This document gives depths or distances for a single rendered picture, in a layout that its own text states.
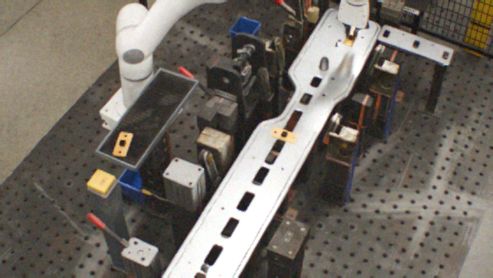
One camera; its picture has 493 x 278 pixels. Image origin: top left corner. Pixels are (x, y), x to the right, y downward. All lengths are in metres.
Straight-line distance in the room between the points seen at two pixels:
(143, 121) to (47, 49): 2.16
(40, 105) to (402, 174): 2.08
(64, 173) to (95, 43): 1.65
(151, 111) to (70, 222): 0.58
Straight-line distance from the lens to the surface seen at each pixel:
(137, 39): 2.24
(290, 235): 1.94
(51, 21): 4.33
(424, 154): 2.61
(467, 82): 2.95
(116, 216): 2.03
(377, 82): 2.43
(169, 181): 1.97
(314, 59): 2.44
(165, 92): 2.10
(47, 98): 3.84
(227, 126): 2.17
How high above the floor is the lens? 2.67
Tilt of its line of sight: 50 degrees down
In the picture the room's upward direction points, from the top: straight up
